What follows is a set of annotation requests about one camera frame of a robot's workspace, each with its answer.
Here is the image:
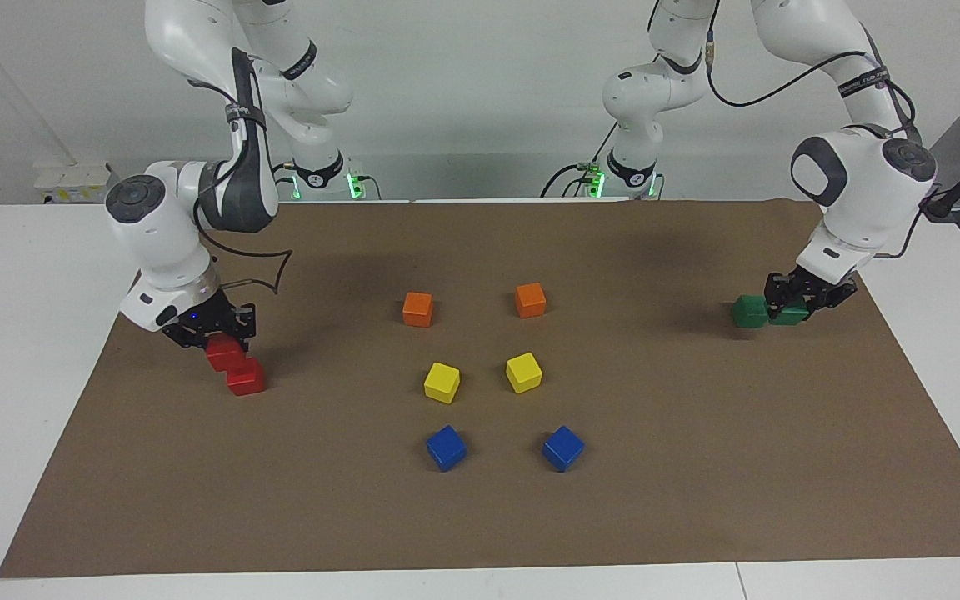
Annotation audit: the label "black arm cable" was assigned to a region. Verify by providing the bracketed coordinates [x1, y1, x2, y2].
[188, 46, 294, 298]
[647, 0, 943, 259]

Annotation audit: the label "brown table mat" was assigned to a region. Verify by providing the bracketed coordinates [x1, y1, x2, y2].
[0, 198, 960, 579]

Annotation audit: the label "blue wooden block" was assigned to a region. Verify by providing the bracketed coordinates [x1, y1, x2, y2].
[425, 425, 468, 473]
[541, 425, 587, 473]

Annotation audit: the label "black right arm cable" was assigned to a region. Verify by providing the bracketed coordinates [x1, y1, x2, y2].
[188, 46, 294, 298]

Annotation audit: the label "white socket box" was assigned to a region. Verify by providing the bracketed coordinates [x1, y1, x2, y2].
[32, 162, 126, 204]

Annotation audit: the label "black base cable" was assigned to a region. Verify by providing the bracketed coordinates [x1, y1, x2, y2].
[540, 121, 618, 198]

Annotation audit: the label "orange wooden block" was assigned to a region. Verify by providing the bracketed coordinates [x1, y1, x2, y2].
[402, 291, 434, 328]
[515, 282, 548, 319]

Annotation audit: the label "yellow wooden block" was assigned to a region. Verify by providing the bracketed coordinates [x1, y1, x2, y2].
[505, 352, 544, 394]
[423, 362, 462, 405]

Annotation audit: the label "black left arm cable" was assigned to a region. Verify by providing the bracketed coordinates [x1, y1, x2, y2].
[647, 0, 943, 259]

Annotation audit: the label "red wooden block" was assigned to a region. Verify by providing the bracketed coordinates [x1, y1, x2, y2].
[226, 357, 267, 397]
[205, 335, 249, 373]

